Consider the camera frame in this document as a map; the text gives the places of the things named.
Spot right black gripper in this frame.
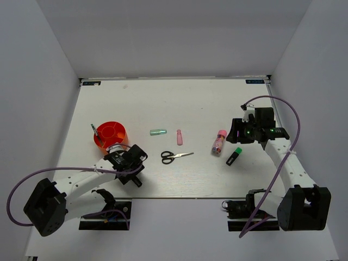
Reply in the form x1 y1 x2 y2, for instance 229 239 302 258
226 118 260 144

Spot yellow highlighter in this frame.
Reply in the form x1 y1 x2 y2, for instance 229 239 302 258
132 176 142 188

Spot green pen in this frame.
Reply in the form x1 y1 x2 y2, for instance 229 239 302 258
90 123 103 146

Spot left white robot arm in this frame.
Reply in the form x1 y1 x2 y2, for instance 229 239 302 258
24 145 148 237

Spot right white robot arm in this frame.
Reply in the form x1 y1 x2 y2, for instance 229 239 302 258
227 105 331 231

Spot orange round container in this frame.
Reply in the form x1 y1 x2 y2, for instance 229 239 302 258
94 121 128 150

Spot green highlighter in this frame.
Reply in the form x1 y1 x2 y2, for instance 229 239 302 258
226 147 243 166

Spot green transparent case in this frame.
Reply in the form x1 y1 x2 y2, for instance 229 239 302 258
150 129 167 136

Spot pink marker tube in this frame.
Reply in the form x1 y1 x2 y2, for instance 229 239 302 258
211 130 227 157

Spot right blue table label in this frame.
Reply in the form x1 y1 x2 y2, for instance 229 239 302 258
245 79 265 84

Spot blue table label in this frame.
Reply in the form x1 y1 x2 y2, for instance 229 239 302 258
82 81 101 86
245 79 265 84

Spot pink eraser case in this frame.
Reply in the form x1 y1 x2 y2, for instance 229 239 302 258
176 129 183 146

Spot left blue table label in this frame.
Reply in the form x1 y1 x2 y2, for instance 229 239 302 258
82 81 101 86

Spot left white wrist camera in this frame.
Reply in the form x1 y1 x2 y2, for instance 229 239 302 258
106 144 125 154

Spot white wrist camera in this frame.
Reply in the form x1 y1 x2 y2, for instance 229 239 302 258
241 103 255 122
106 144 125 154

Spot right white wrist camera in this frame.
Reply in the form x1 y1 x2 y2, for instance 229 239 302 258
241 103 255 122

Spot black handled scissors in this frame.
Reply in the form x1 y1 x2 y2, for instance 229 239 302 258
160 151 194 165

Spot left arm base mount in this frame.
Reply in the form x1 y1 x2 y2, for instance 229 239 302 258
78 200 132 231

